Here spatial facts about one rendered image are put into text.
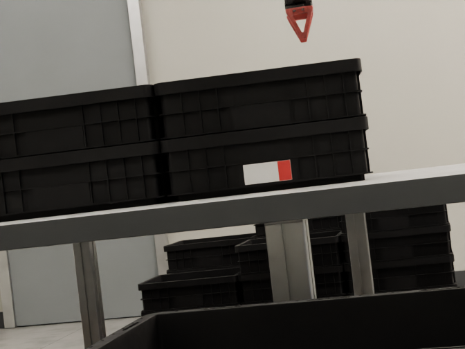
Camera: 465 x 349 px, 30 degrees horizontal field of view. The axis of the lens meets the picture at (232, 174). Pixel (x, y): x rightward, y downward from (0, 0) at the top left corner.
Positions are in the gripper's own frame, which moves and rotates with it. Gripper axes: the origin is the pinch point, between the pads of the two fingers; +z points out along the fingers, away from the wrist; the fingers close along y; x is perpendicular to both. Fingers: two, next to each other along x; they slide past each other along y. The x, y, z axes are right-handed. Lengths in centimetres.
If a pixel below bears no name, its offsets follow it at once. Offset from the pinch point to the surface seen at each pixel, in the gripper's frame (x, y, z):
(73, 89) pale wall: -138, -290, -37
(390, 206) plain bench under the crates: 8, 91, 40
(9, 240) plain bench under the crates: -50, 84, 38
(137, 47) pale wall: -95, -283, -55
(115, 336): -22, 136, 47
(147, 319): -21, 127, 47
